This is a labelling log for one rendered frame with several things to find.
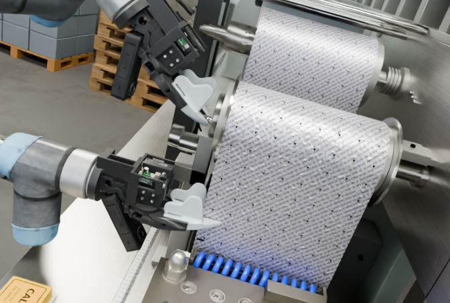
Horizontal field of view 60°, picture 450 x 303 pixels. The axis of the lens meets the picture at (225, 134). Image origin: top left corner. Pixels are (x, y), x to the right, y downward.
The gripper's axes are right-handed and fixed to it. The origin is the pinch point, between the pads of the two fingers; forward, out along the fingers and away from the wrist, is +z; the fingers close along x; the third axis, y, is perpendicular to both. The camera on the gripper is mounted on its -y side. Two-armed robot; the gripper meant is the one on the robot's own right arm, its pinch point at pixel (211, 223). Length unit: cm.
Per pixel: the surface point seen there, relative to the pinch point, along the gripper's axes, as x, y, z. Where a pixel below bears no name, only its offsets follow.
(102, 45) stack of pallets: 304, -63, -147
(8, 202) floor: 114, -109, -110
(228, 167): -0.2, 10.7, 0.0
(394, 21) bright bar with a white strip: 30, 36, 23
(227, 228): -0.3, 0.1, 2.6
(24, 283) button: -7.5, -16.5, -26.9
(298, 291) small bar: -4.8, -4.2, 15.9
